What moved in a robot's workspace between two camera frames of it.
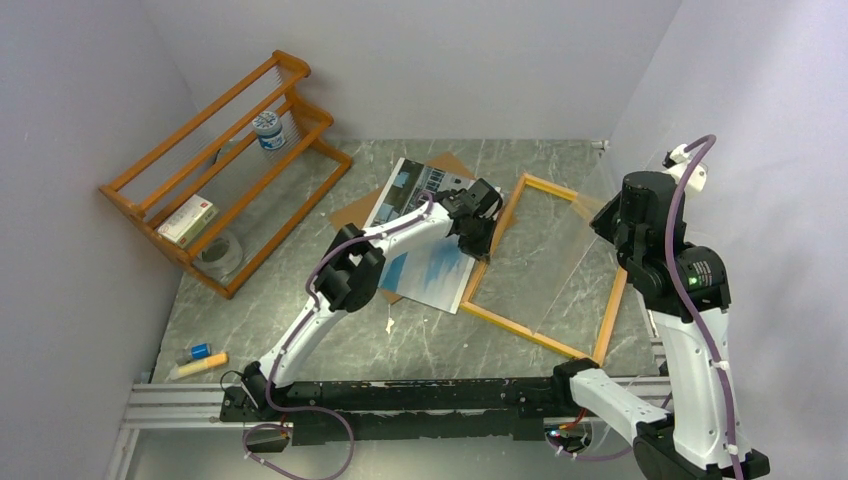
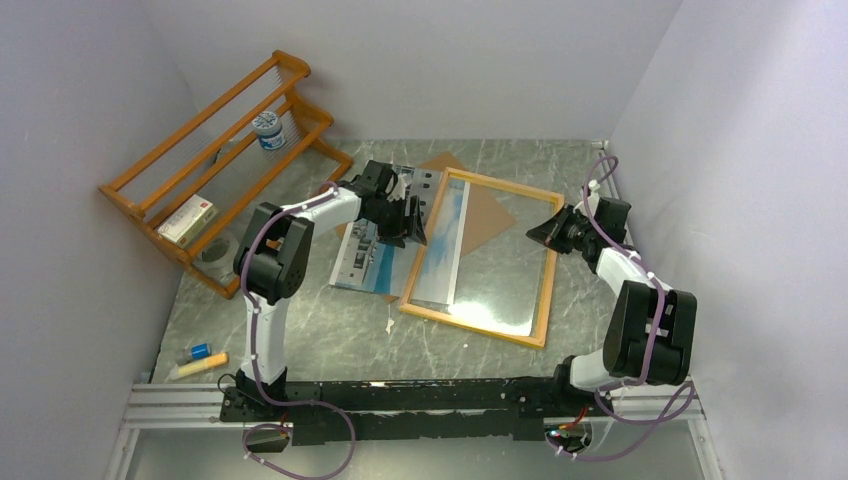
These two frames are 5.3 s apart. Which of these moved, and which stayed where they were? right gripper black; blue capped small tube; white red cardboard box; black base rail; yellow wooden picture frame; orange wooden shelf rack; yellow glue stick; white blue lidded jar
Moved: yellow wooden picture frame; right gripper black
Stayed: yellow glue stick; orange wooden shelf rack; blue capped small tube; white blue lidded jar; white red cardboard box; black base rail
